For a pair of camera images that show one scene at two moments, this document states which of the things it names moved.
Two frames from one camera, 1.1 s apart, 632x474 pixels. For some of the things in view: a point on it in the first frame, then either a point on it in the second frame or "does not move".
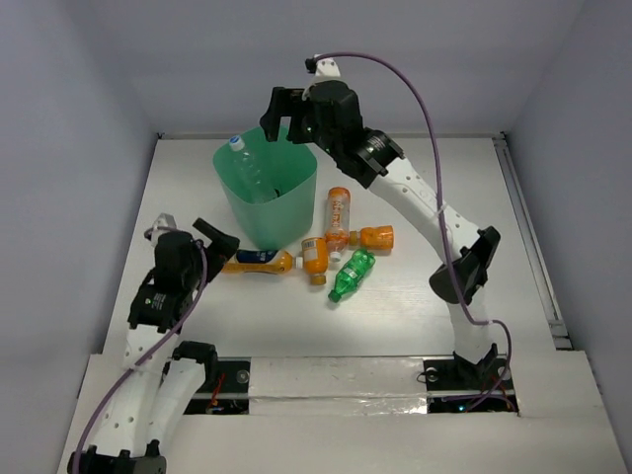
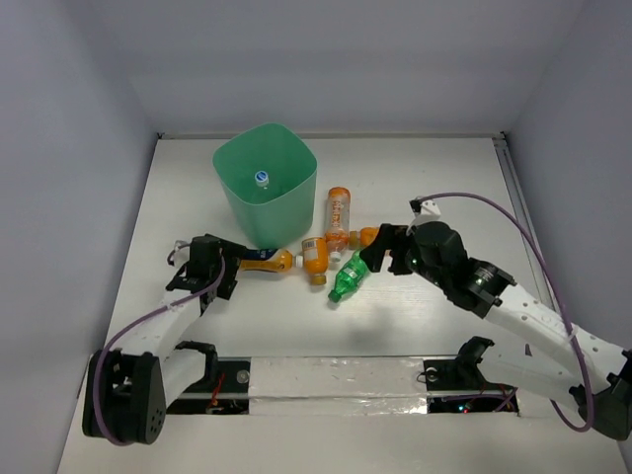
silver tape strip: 338,386 does not move
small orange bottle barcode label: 315,259 does not move
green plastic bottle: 360,261 does not move
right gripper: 286,101 to 388,236
